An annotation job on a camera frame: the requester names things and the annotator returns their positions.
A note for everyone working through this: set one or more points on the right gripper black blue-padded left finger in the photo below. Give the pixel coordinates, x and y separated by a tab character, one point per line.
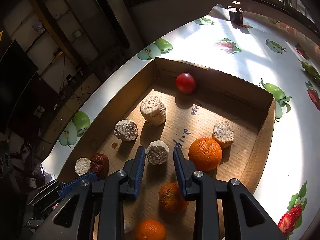
120	186

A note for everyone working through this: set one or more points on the fruit print tablecloth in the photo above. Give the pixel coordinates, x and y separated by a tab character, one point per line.
265	52

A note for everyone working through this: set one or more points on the orange mandarin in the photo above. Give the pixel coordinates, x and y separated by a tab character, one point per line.
171	199
150	230
205	153

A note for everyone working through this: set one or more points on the dried red jujube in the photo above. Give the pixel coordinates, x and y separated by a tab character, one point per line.
99	166

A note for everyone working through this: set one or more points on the dark small jar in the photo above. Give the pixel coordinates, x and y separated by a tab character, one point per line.
235	13

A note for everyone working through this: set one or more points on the red cherry tomato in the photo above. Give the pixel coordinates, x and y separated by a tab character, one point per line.
185	83

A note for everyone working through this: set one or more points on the tall white air conditioner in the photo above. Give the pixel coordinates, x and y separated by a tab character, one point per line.
123	17

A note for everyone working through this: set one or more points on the beige cork-like cylinder piece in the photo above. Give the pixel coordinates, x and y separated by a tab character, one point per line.
82	166

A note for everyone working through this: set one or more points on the wooden shelf unit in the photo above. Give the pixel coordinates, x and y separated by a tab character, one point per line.
20	22

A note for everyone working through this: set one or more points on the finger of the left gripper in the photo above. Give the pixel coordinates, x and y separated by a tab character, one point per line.
83	180

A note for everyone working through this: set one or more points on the shallow cardboard box tray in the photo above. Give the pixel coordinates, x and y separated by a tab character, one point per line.
218	97

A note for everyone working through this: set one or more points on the green asparagus bunch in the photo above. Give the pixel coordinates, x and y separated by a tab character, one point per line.
312	71

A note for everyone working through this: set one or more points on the black television screen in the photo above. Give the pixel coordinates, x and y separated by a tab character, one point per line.
17	69

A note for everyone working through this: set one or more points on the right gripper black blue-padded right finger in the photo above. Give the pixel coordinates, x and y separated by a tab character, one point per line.
198	186

